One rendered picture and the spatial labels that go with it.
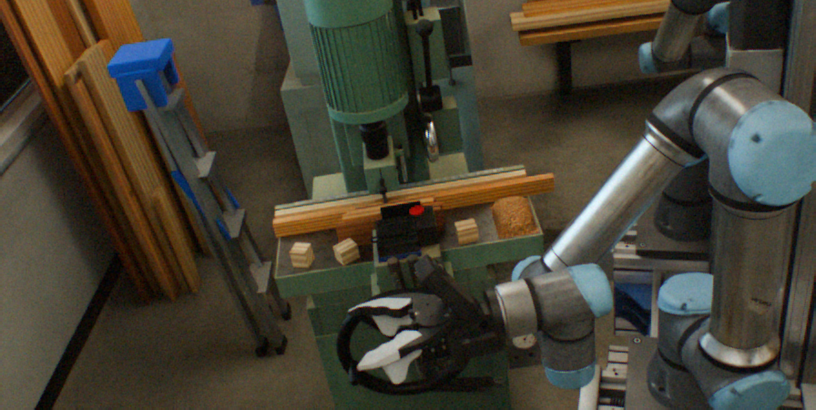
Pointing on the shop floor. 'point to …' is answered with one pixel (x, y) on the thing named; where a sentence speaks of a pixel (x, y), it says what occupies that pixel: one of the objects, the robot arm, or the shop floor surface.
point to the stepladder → (200, 181)
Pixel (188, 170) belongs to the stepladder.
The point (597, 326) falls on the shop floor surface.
